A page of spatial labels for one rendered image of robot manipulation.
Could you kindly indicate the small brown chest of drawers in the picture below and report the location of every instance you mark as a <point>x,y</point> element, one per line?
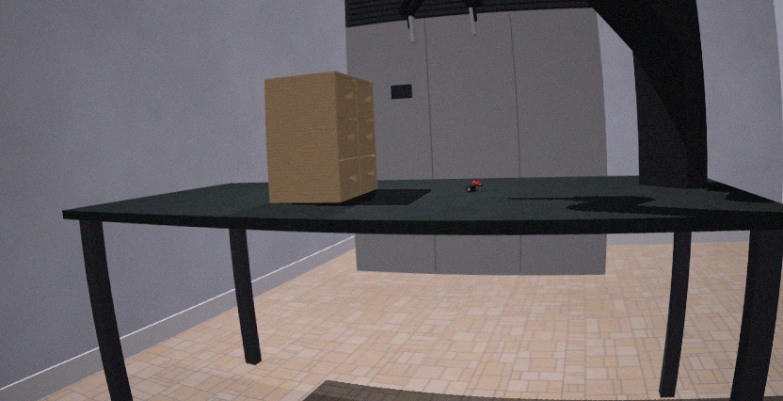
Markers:
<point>302,138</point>

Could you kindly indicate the wooden drawer front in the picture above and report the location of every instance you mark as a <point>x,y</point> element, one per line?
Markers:
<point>365,106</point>
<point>366,140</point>
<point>346,92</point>
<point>349,177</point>
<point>367,172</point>
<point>348,144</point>

